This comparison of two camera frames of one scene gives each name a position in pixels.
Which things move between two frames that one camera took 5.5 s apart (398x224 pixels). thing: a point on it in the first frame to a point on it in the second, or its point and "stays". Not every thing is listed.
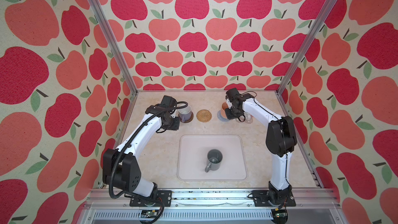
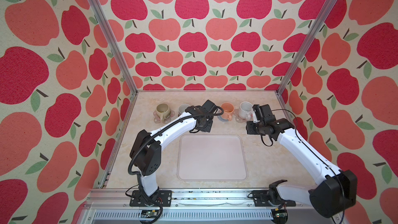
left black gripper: (176, 126) to (209, 128)
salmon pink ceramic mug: (224, 107) stays
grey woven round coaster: (221, 118) stays
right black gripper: (229, 116) to (249, 127)
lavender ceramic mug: (185, 113) stays
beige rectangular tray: (212, 157) stays
